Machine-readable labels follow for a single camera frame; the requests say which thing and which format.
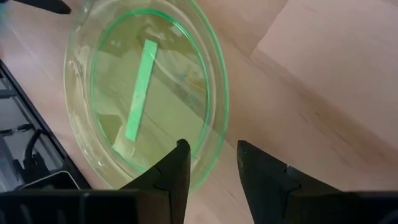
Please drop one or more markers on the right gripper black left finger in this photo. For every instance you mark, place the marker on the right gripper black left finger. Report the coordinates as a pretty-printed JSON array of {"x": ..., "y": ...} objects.
[{"x": 177, "y": 174}]

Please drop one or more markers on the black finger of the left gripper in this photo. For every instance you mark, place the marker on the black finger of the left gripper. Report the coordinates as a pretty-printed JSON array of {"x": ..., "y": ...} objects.
[{"x": 46, "y": 5}]

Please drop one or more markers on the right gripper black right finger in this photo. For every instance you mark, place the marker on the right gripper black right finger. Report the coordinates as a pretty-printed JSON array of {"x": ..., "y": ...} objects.
[{"x": 264, "y": 186}]

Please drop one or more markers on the green tape strip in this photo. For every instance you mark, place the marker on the green tape strip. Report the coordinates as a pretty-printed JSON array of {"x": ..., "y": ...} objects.
[{"x": 141, "y": 90}]

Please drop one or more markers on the black flat device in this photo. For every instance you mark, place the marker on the black flat device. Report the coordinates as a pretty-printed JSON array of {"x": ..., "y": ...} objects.
[{"x": 53, "y": 182}]

